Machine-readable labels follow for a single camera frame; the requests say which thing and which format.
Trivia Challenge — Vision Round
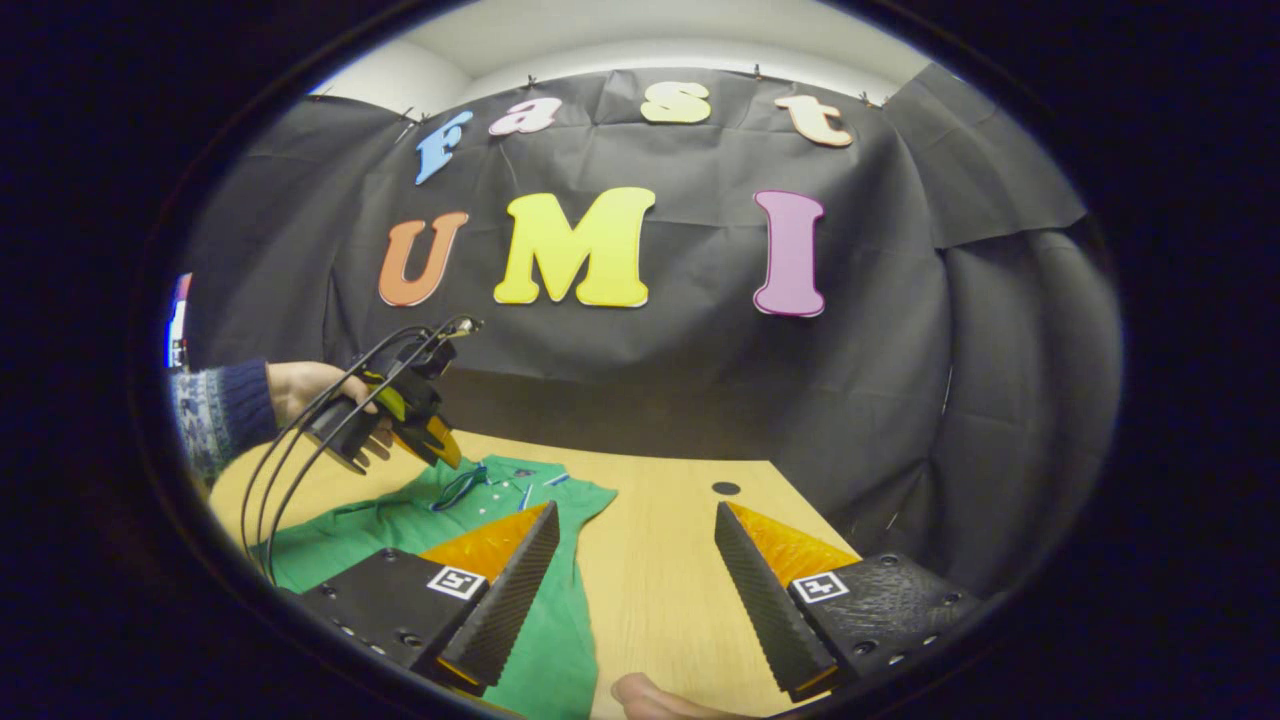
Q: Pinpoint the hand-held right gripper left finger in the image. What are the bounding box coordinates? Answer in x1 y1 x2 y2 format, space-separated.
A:
290 500 562 699

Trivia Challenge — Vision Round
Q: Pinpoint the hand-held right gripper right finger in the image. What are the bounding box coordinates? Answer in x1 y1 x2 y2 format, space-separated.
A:
713 502 986 704

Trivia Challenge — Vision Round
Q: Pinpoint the green T-shirt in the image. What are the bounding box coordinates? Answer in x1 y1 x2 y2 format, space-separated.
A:
262 455 619 720

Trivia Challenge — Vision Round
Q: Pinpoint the lit screen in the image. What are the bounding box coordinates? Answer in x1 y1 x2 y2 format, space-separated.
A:
165 272 193 371

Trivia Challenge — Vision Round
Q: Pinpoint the black cable bundle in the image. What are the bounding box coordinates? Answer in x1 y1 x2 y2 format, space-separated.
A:
240 318 471 586

